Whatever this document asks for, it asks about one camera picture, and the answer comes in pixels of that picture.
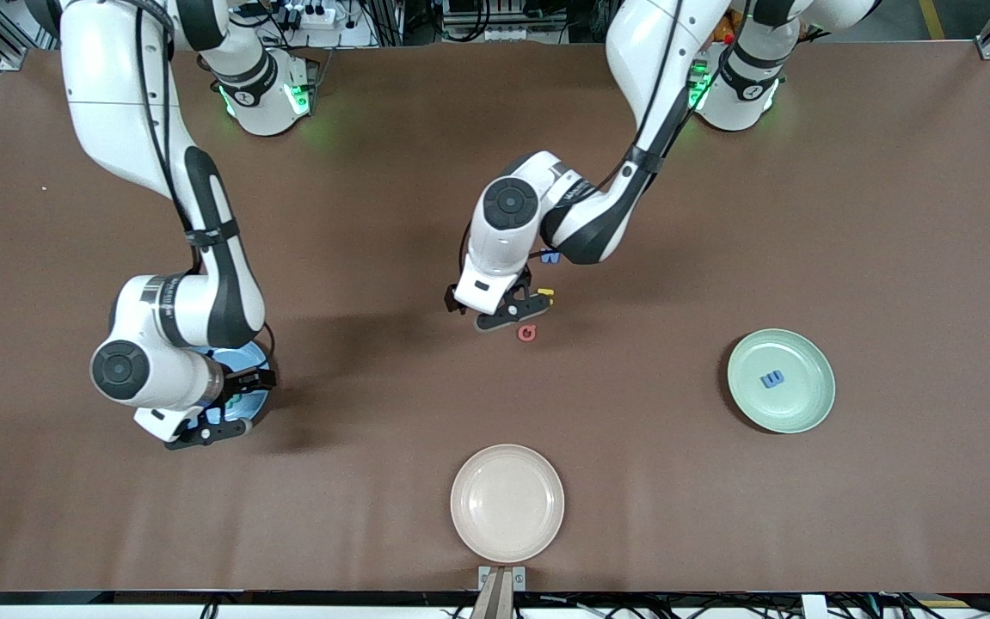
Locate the blue plate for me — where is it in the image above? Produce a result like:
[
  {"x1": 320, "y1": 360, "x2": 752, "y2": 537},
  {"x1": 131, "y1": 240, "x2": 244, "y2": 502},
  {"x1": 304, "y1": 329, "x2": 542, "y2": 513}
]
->
[{"x1": 189, "y1": 342, "x2": 274, "y2": 433}]

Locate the beige plate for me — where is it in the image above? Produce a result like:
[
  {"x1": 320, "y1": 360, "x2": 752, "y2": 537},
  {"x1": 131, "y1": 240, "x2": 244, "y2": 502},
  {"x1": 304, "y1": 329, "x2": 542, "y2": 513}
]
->
[{"x1": 450, "y1": 444, "x2": 566, "y2": 565}]

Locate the green plate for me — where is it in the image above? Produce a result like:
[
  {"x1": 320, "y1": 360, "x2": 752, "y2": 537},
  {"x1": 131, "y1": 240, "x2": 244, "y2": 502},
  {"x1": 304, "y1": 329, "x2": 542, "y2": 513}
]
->
[{"x1": 726, "y1": 328, "x2": 837, "y2": 434}]

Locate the brown table cover sheet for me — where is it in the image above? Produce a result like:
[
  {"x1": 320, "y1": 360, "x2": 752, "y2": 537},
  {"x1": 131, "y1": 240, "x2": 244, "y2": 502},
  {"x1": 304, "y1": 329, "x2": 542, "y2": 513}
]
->
[{"x1": 0, "y1": 41, "x2": 990, "y2": 596}]

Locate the white power strip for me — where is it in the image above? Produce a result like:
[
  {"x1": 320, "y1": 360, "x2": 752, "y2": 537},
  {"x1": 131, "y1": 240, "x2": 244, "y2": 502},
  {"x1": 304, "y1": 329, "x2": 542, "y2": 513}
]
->
[{"x1": 275, "y1": 0, "x2": 341, "y2": 31}]

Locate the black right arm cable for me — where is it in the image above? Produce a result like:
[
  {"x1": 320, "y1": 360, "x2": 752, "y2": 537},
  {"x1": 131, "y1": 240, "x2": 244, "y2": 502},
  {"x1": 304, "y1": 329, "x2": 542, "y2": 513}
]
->
[{"x1": 133, "y1": 0, "x2": 278, "y2": 381}]

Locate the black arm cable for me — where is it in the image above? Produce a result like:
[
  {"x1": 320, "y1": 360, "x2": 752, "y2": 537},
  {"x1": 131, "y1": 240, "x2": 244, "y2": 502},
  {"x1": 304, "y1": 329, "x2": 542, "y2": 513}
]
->
[
  {"x1": 458, "y1": 0, "x2": 796, "y2": 289},
  {"x1": 133, "y1": 0, "x2": 278, "y2": 381}
]

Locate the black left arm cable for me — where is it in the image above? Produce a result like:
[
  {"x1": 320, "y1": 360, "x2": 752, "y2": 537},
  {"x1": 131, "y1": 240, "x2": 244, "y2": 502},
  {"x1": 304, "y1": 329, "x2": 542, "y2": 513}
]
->
[{"x1": 458, "y1": 0, "x2": 796, "y2": 289}]

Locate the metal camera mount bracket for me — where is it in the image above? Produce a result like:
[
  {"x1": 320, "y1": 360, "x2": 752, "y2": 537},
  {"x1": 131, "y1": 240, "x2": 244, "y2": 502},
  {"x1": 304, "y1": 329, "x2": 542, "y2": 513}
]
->
[{"x1": 470, "y1": 566, "x2": 526, "y2": 619}]

